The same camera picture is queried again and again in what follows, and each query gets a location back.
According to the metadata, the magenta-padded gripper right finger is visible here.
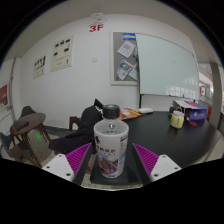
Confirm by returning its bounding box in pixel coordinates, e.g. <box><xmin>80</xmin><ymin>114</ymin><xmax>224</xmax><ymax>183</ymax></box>
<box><xmin>131</xmin><ymin>142</ymin><xmax>183</xmax><ymax>186</ymax></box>

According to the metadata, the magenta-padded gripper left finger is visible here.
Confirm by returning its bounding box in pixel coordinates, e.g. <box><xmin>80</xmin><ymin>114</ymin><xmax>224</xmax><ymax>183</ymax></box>
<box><xmin>41</xmin><ymin>142</ymin><xmax>98</xmax><ymax>186</ymax></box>

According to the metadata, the clear black-capped drink bottle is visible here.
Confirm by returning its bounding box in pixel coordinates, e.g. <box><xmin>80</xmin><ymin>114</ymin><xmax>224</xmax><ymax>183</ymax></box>
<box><xmin>93</xmin><ymin>104</ymin><xmax>130</xmax><ymax>179</ymax></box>

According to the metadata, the brown wooden chair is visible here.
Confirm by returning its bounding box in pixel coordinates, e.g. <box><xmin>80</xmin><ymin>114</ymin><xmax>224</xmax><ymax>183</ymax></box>
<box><xmin>68</xmin><ymin>115</ymin><xmax>82</xmax><ymax>131</ymax></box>

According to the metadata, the white whiteboard eraser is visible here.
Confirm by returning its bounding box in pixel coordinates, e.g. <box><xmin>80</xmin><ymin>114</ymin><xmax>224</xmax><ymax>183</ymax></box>
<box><xmin>137</xmin><ymin>107</ymin><xmax>154</xmax><ymax>115</ymax></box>

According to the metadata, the round brown wooden table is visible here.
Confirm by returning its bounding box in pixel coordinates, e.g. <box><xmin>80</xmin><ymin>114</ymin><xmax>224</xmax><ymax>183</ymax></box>
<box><xmin>9</xmin><ymin>112</ymin><xmax>51</xmax><ymax>148</ymax></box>

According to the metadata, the black item on round table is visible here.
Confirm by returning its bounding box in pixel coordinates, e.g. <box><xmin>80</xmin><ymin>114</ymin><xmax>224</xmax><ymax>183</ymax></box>
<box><xmin>14</xmin><ymin>119</ymin><xmax>31</xmax><ymax>131</ymax></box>

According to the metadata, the blue white magenta cardboard box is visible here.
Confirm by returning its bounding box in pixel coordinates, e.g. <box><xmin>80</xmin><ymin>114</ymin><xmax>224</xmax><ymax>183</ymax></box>
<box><xmin>172</xmin><ymin>99</ymin><xmax>209</xmax><ymax>122</ymax></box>

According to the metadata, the grey chair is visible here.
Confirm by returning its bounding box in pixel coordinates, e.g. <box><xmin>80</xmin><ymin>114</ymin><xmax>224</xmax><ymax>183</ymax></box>
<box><xmin>19</xmin><ymin>105</ymin><xmax>37</xmax><ymax>119</ymax></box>
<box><xmin>0</xmin><ymin>131</ymin><xmax>38</xmax><ymax>167</ymax></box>

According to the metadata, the red floor cabinet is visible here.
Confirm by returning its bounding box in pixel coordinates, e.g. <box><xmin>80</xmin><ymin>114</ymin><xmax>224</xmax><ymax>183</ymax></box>
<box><xmin>206</xmin><ymin>106</ymin><xmax>213</xmax><ymax>121</ymax></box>

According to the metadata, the whiteboard on stand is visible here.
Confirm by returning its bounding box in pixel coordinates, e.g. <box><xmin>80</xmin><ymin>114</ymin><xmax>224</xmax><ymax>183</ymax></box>
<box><xmin>134</xmin><ymin>33</ymin><xmax>201</xmax><ymax>110</ymax></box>

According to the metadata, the grey pin board with papers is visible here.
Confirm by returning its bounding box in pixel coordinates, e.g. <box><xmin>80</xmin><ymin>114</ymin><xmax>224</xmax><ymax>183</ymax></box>
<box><xmin>109</xmin><ymin>31</ymin><xmax>140</xmax><ymax>86</ymax></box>

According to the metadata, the white ceiling device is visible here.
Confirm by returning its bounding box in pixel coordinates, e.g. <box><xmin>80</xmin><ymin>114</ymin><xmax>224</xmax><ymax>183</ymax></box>
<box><xmin>89</xmin><ymin>12</ymin><xmax>108</xmax><ymax>26</ymax></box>

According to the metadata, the white mug with yellow handle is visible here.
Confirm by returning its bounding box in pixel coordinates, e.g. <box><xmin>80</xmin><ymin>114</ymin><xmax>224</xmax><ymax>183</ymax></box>
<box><xmin>169</xmin><ymin>110</ymin><xmax>185</xmax><ymax>130</ymax></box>

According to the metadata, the red wall poster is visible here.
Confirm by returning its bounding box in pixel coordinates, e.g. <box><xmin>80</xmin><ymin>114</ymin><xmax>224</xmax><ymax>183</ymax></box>
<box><xmin>0</xmin><ymin>84</ymin><xmax>9</xmax><ymax>108</ymax></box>

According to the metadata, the small white wall poster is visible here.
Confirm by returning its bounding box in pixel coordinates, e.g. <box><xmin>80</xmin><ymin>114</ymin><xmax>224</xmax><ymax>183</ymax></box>
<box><xmin>32</xmin><ymin>54</ymin><xmax>47</xmax><ymax>80</ymax></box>

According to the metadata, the large white wall poster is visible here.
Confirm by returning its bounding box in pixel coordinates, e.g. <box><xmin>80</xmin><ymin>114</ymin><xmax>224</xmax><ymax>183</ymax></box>
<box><xmin>50</xmin><ymin>35</ymin><xmax>75</xmax><ymax>73</ymax></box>

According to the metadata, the red wall sign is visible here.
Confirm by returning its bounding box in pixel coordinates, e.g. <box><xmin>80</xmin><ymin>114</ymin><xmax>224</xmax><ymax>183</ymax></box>
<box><xmin>88</xmin><ymin>23</ymin><xmax>105</xmax><ymax>33</ymax></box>

